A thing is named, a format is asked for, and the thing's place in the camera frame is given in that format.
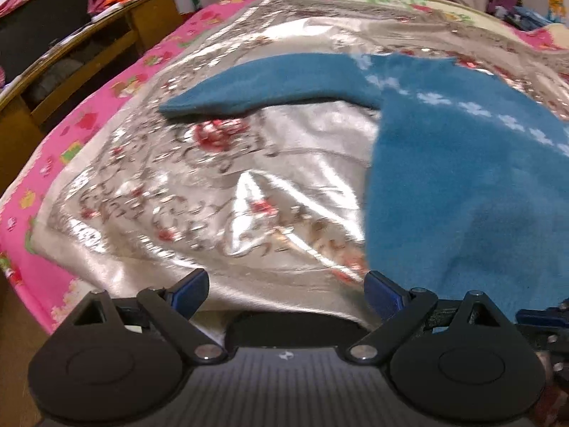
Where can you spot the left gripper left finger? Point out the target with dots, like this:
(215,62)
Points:
(170,311)

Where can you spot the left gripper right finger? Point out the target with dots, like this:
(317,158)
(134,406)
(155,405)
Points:
(402,313)

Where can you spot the blue knit sweater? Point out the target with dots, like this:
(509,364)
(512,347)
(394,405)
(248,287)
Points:
(468,185)

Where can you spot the clothes pile right corner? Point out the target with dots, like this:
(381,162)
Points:
(514,13)

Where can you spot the silver floral satin bedspread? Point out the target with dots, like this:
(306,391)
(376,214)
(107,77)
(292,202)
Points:
(271,202)

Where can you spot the pink floral bed sheet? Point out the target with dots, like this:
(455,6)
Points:
(49,291)

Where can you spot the wooden tv cabinet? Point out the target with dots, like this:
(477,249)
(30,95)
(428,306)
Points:
(36,101)

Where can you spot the black television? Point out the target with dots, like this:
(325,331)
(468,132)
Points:
(31,29)

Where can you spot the cartoon doll figure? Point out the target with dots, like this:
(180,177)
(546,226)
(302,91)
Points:
(557,12)

